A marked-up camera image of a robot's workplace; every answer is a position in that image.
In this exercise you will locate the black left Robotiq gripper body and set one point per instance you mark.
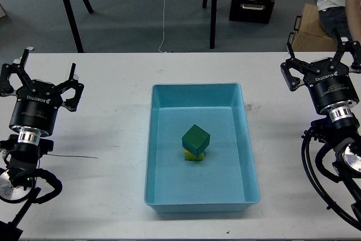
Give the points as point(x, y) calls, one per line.
point(36, 110)

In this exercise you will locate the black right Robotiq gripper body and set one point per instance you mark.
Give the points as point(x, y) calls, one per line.
point(329, 85)

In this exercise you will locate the green block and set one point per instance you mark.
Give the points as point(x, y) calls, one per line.
point(196, 140)

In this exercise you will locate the yellow block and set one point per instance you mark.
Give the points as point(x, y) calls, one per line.
point(191, 157)

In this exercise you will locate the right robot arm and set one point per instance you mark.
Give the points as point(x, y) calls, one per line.
point(331, 146)

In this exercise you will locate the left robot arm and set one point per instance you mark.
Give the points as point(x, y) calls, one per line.
point(22, 180)

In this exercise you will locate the seated person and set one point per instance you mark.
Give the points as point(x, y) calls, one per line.
point(340, 18)

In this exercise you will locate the dark wooden crate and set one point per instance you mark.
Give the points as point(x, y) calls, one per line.
point(251, 11)

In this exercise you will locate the blue plastic bin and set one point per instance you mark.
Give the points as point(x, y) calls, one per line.
point(225, 180)

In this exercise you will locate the cardboard box with handles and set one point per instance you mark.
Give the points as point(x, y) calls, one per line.
point(308, 35)

